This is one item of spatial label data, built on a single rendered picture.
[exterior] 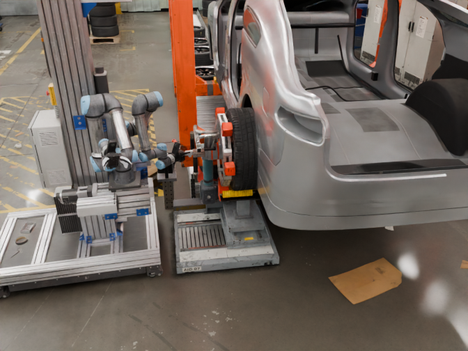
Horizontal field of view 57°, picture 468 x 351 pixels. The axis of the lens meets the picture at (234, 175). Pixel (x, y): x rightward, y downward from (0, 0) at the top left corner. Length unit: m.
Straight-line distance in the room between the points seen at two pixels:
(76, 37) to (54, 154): 0.81
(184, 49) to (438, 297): 2.71
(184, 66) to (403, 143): 1.82
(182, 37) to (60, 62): 0.98
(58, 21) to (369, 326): 2.84
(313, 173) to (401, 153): 1.21
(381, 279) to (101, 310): 2.13
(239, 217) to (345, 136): 1.12
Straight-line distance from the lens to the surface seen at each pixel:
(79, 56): 3.02
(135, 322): 3.24
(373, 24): 9.10
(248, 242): 3.59
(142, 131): 3.20
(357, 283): 3.56
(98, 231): 3.59
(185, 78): 3.60
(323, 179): 2.41
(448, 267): 3.98
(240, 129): 3.18
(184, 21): 3.50
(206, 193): 3.82
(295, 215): 2.61
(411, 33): 8.02
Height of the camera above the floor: 2.36
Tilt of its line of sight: 29 degrees down
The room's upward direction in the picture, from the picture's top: straight up
